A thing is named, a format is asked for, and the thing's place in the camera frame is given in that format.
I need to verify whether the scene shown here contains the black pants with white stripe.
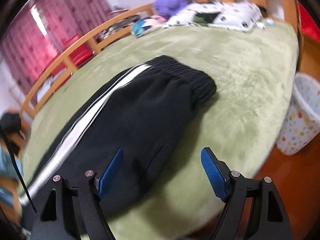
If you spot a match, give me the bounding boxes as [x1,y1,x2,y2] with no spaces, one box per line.
[20,55,216,216]

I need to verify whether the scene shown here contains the light blue fleece garment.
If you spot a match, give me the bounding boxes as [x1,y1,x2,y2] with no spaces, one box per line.
[1,146,20,208]

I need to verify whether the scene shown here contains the patterned white waste bin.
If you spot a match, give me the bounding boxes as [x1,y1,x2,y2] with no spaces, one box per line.
[277,72,320,155]

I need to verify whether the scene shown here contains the black garment on footboard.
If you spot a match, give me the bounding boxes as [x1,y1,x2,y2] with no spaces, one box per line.
[0,112,22,134]

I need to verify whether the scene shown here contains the green plush bed blanket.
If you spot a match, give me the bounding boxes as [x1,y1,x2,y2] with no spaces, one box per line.
[22,22,298,239]

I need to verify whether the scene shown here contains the red chair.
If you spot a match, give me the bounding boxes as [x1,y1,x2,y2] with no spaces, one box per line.
[51,34,93,77]

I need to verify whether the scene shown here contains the pink patterned curtains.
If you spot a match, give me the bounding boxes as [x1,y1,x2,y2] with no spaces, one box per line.
[1,0,111,94]

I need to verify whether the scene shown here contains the white black-dotted pillow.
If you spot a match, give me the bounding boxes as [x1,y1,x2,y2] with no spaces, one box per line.
[163,2,263,32]

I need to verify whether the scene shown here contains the colourful geometric cushion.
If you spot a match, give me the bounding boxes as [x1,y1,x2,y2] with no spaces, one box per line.
[131,15,167,38]

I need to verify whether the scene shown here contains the purple plush toy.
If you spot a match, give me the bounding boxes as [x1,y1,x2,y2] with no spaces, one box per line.
[153,0,188,18]

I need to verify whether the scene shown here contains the black cable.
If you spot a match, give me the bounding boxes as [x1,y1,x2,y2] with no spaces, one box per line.
[0,125,38,213]

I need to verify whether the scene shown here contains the wooden bed frame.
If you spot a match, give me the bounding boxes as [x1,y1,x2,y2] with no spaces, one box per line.
[18,0,304,120]

